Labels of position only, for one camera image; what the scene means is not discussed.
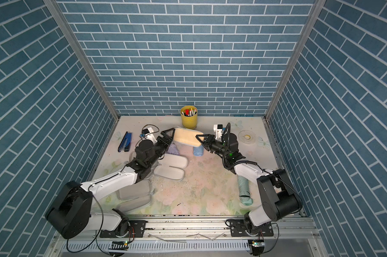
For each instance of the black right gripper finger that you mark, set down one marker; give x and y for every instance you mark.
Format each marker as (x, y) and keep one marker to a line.
(227, 132)
(206, 140)

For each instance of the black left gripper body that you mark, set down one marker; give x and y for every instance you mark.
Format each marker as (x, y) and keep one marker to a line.
(159, 149)

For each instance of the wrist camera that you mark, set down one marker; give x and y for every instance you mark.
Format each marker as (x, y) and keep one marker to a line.
(149, 134)
(218, 129)

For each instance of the markers in cup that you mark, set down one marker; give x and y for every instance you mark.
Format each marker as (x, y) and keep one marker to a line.
(189, 112)

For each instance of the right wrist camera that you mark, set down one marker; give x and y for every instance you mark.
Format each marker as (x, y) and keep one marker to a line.
(218, 129)

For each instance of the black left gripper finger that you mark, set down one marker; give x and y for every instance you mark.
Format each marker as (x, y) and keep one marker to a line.
(171, 133)
(164, 138)

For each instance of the grey open umbrella case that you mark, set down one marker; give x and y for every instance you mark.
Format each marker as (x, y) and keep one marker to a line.
(132, 157)

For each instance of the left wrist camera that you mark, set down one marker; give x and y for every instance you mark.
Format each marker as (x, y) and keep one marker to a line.
(149, 134)

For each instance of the aluminium corner post left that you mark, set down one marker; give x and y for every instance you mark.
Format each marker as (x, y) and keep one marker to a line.
(64, 26)

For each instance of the beige zippered umbrella case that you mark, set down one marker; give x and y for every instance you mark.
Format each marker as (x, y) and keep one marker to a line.
(187, 136)

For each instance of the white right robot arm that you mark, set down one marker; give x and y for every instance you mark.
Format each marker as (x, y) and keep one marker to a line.
(277, 194)

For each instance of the aluminium corner post right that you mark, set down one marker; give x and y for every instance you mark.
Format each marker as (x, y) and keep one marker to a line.
(312, 18)

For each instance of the blue black stapler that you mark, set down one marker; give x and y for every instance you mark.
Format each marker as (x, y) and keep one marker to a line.
(125, 143)

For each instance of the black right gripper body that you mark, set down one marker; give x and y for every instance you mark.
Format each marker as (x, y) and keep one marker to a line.
(218, 148)

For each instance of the light blue umbrella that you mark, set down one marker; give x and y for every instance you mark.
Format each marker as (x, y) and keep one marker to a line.
(198, 151)

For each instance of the aluminium corner post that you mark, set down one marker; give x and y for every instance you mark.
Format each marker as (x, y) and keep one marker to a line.
(312, 18)
(64, 26)

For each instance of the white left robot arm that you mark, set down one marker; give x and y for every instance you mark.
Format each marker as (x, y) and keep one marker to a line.
(71, 211)

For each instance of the lilac folded umbrella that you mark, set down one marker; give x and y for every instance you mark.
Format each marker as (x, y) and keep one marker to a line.
(173, 149)

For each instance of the grey open case front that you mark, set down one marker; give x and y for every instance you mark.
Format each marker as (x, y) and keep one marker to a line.
(135, 196)

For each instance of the yellow pen cup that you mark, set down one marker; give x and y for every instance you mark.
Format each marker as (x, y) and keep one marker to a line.
(189, 122)

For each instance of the aluminium front rail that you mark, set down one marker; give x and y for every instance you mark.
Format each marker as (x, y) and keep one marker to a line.
(292, 236)

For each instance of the clear tape roll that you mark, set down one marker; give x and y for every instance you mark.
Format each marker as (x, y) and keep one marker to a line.
(247, 137)

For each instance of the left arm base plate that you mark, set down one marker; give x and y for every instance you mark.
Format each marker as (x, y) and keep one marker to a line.
(130, 229)

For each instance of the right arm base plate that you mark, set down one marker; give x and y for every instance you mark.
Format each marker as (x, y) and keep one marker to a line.
(243, 227)

